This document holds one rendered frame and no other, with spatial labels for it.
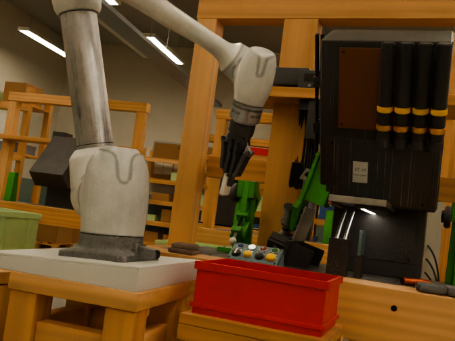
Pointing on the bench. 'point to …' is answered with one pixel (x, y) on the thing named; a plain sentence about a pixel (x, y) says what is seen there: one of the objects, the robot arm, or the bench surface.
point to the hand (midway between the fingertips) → (226, 184)
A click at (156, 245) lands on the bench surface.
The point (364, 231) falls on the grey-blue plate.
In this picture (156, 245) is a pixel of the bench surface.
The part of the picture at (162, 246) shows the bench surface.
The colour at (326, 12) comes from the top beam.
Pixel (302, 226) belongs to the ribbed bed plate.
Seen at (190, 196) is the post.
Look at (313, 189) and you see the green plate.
